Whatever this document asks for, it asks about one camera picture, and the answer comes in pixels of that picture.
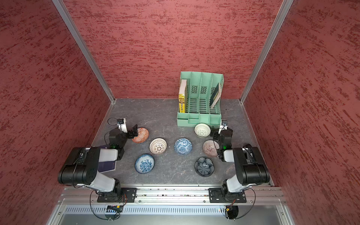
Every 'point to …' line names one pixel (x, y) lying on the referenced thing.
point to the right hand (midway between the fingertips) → (218, 127)
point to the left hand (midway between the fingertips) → (130, 127)
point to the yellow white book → (182, 90)
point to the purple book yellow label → (108, 166)
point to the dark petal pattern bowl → (204, 167)
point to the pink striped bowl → (210, 147)
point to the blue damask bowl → (183, 146)
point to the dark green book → (216, 96)
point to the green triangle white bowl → (202, 130)
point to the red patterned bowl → (143, 136)
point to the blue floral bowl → (144, 163)
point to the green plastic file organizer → (200, 98)
